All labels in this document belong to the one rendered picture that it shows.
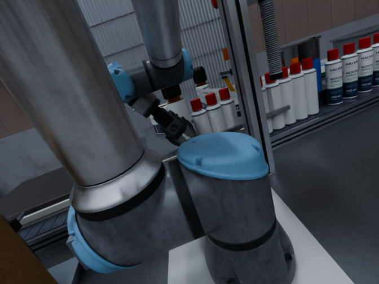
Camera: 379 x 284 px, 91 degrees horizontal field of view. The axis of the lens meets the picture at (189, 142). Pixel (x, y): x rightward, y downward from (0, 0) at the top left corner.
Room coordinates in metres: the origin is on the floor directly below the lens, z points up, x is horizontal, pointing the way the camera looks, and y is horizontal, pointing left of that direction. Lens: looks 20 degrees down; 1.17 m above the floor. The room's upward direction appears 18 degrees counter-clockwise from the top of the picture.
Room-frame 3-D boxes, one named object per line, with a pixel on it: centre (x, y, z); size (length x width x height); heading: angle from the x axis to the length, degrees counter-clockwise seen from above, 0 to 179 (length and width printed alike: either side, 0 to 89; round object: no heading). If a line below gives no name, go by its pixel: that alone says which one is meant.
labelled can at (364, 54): (0.72, -0.75, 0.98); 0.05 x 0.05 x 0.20
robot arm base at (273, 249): (0.24, -0.04, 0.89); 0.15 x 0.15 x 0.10
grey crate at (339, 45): (1.95, -2.11, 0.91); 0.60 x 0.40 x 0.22; 91
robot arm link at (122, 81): (0.49, 0.10, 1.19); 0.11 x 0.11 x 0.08; 5
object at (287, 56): (0.77, -0.52, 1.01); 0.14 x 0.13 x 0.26; 100
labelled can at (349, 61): (0.70, -0.67, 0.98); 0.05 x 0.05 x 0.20
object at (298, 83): (0.66, -0.43, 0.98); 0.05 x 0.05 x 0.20
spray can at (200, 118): (0.60, -0.06, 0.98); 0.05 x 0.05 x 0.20
